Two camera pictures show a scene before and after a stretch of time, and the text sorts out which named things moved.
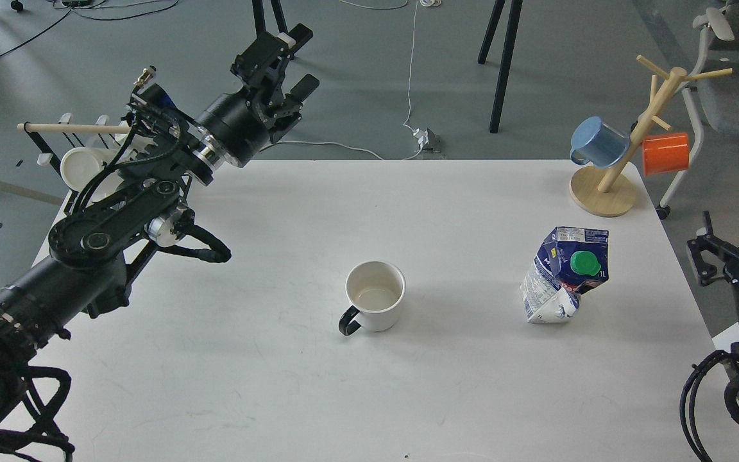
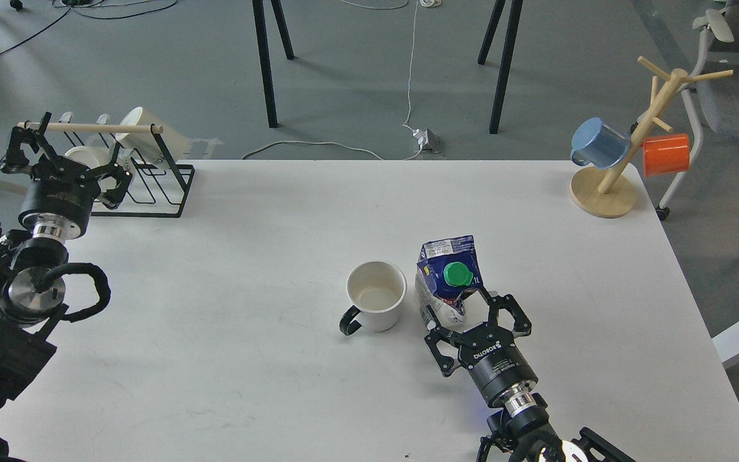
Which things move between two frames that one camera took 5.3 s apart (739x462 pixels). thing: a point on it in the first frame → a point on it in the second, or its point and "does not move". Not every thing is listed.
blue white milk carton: (569, 261) → (446, 271)
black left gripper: (240, 123) → (63, 187)
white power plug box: (428, 142) does not move
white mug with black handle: (374, 290) does not move
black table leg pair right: (514, 24) does not move
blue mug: (594, 141) does not move
